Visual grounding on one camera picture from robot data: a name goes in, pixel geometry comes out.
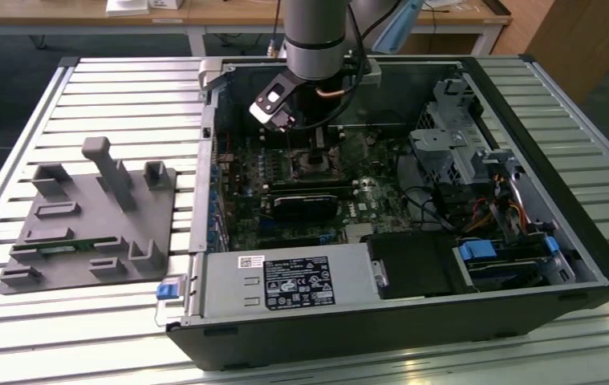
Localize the CPU socket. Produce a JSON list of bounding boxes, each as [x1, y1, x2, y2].
[[289, 147, 349, 180]]

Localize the black RAM slot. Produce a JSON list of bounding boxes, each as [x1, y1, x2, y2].
[[267, 180, 351, 191], [269, 187, 353, 198]]

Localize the green motherboard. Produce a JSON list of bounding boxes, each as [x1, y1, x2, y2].
[[213, 128, 408, 252]]

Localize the grey case latch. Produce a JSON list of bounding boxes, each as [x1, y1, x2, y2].
[[197, 59, 237, 94]]

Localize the black graphics card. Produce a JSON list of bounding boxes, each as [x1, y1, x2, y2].
[[270, 192, 341, 221]]

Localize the silver drive cage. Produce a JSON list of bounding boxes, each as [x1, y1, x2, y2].
[[408, 78, 525, 189]]

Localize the pale blue teach pendant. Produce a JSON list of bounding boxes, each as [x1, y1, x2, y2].
[[373, 0, 424, 54]]

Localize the silver chipset heat sink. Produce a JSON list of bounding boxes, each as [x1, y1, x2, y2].
[[343, 223, 380, 242]]

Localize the black plastic shroud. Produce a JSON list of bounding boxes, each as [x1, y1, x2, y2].
[[362, 231, 477, 301]]

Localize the silver power supply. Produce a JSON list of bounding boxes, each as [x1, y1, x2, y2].
[[195, 242, 381, 322]]

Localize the grey parts rack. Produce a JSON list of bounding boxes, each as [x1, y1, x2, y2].
[[0, 136, 179, 297]]

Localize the blue case latch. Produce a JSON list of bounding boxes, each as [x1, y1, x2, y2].
[[156, 280, 186, 301]]

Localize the wooden cabinet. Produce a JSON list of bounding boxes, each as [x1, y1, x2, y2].
[[490, 0, 609, 103]]

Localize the green RAM stick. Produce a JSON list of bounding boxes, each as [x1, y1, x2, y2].
[[35, 237, 119, 254]]

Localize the black PC case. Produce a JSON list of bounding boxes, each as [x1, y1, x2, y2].
[[164, 54, 609, 372]]

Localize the wooden desk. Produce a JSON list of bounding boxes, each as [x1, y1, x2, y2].
[[0, 0, 514, 57]]

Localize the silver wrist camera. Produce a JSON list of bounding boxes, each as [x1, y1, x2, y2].
[[247, 71, 299, 132]]

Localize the yellow orange power wires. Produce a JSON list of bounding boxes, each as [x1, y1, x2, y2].
[[464, 196, 531, 236]]

